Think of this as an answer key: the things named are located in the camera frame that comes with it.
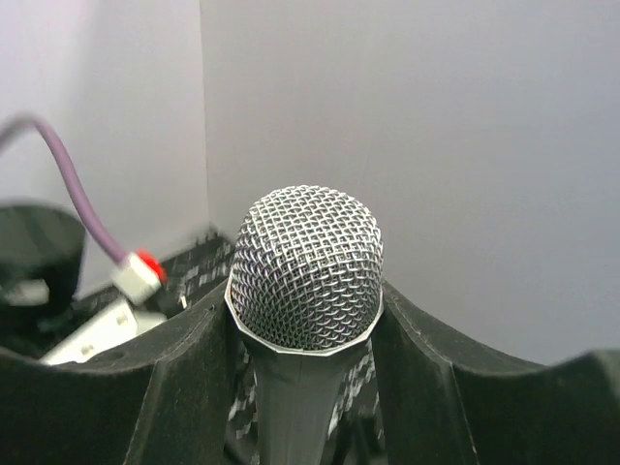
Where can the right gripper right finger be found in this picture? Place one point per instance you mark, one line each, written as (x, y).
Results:
(449, 399)

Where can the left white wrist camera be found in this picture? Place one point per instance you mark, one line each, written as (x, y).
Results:
(118, 323)

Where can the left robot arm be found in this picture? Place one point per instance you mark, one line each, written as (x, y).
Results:
(42, 249)

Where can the silver glitter microphone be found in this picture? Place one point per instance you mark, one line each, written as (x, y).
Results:
(305, 291)

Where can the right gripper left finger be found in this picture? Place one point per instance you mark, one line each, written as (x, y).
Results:
(161, 398)

